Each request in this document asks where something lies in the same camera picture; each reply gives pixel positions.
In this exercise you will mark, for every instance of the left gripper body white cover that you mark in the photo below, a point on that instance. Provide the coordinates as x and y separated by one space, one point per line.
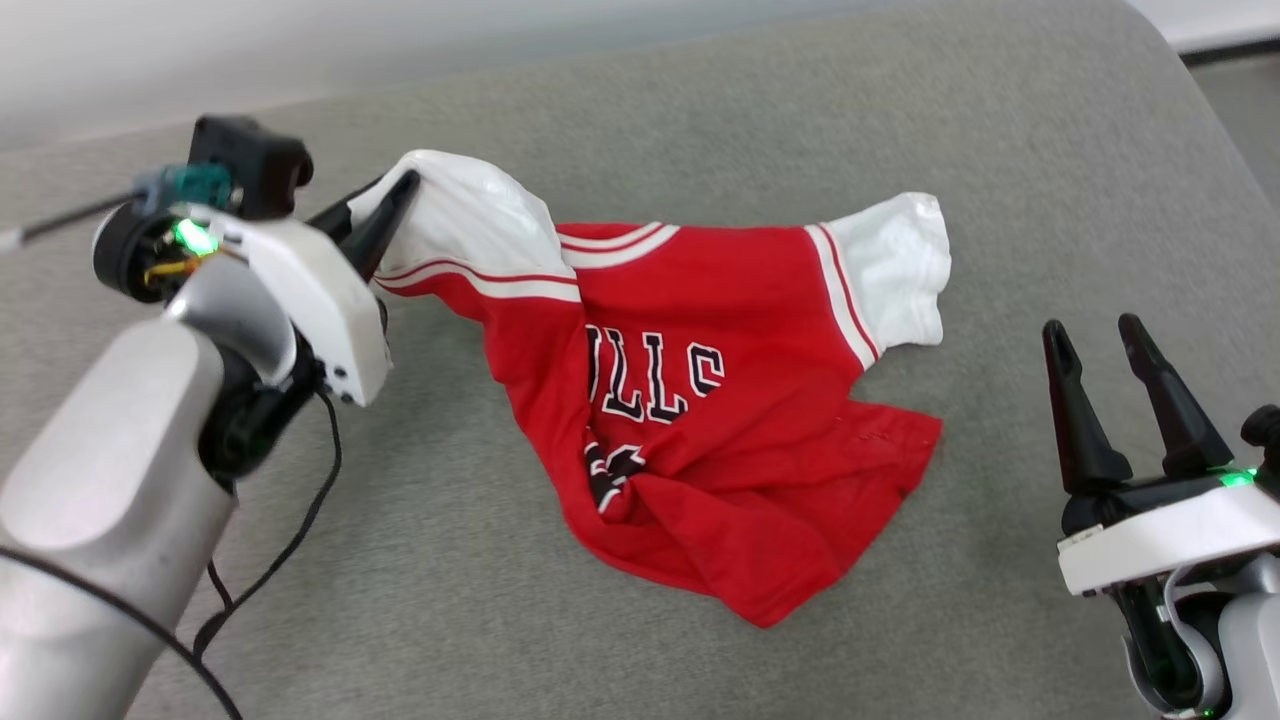
310 300

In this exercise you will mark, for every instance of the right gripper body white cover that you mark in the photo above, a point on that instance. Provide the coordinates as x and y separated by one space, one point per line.
1170 535

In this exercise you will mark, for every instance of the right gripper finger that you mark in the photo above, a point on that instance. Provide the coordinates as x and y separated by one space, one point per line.
1175 410
1080 420

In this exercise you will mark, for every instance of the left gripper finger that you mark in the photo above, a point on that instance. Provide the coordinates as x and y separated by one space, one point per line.
388 225
340 213

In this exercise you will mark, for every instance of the red basketball jersey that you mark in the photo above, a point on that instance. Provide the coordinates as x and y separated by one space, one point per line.
760 400

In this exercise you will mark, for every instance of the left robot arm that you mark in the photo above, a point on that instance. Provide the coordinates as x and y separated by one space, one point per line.
110 480

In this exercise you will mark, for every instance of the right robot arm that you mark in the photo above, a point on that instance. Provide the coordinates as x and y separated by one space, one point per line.
1250 640

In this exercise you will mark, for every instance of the grey fabric sofa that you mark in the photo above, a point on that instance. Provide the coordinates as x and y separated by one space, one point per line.
700 120

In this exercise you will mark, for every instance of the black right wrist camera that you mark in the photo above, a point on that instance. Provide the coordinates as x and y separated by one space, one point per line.
1265 430

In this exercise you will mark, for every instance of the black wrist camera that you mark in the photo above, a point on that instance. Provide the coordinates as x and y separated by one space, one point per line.
1265 430
250 165

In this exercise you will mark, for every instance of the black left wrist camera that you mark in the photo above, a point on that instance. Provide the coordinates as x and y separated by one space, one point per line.
250 165

